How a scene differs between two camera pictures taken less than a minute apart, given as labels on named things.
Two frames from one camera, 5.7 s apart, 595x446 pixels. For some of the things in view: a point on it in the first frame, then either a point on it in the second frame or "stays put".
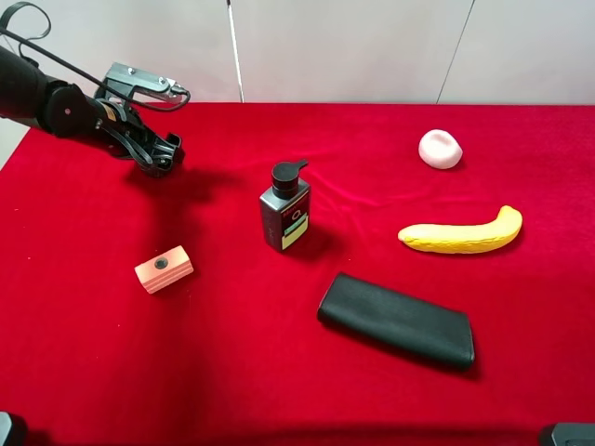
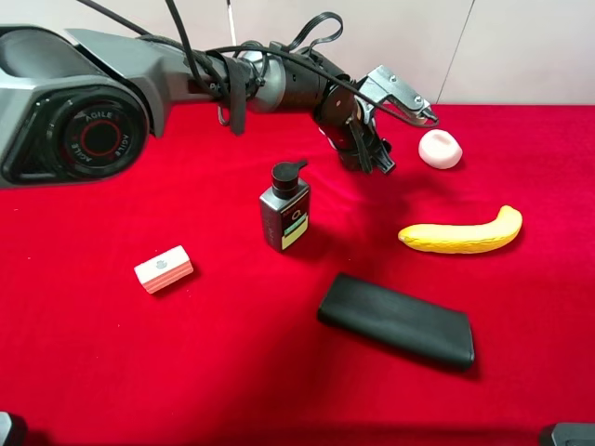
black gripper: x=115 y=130 to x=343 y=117
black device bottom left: x=13 y=430 stays put
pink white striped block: x=165 y=269 stays put
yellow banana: x=465 y=239 stays put
